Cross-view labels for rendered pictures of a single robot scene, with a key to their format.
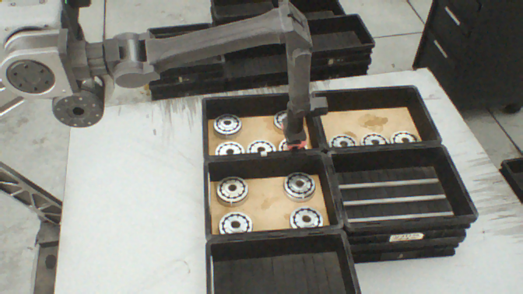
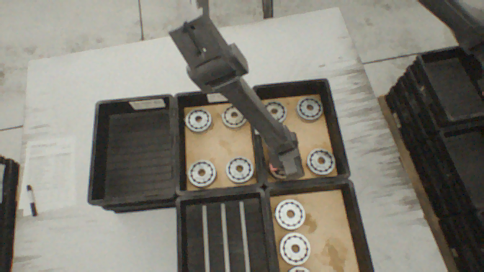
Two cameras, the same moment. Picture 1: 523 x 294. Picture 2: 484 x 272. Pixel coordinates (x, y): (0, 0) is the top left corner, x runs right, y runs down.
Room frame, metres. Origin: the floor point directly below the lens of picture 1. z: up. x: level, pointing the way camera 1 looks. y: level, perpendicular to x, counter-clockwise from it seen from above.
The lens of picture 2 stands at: (1.01, -0.46, 1.98)
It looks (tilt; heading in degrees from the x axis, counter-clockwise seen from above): 68 degrees down; 94
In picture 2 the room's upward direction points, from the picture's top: 5 degrees counter-clockwise
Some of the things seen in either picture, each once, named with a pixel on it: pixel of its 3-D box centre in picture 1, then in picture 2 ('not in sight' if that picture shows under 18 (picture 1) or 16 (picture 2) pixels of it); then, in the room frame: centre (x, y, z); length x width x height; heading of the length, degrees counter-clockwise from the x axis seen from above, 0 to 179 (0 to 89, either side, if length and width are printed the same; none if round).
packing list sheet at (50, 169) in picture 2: not in sight; (48, 173); (0.16, -0.11, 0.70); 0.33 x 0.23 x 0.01; 101
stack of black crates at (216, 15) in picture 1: (246, 33); not in sight; (2.54, 0.08, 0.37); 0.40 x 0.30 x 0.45; 101
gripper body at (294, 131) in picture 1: (294, 124); (285, 153); (1.13, -0.12, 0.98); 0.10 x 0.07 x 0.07; 11
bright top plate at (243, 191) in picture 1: (232, 188); (234, 115); (0.96, 0.08, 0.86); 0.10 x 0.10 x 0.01
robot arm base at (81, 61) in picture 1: (86, 60); not in sight; (0.85, 0.37, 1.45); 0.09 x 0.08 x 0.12; 11
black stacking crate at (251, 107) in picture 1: (259, 134); (295, 134); (1.19, -0.01, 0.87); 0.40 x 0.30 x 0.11; 96
